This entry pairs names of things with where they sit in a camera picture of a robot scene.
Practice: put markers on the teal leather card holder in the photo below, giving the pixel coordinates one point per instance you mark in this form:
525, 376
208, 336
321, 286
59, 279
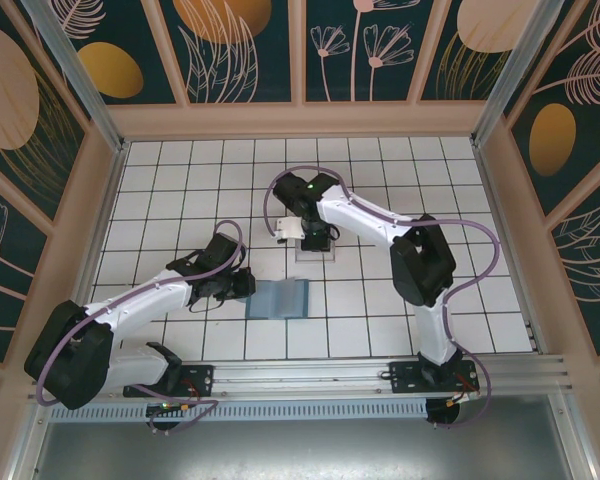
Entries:
277, 300

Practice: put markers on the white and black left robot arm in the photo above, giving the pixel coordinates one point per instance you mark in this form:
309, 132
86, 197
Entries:
145, 305

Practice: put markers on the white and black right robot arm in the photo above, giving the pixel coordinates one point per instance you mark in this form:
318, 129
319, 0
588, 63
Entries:
360, 215

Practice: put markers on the grey metal sheet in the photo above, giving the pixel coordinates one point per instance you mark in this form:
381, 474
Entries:
300, 450

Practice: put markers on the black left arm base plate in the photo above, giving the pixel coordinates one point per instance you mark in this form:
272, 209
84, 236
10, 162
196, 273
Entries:
200, 375

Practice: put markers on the aluminium mounting rail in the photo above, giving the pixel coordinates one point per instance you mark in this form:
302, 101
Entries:
300, 375

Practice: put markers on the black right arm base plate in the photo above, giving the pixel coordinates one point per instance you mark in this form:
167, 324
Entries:
405, 380

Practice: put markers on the aluminium frame post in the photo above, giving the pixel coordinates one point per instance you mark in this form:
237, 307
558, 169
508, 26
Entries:
515, 75
77, 75

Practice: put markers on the small black edge bracket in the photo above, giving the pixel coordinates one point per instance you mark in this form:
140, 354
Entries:
532, 337

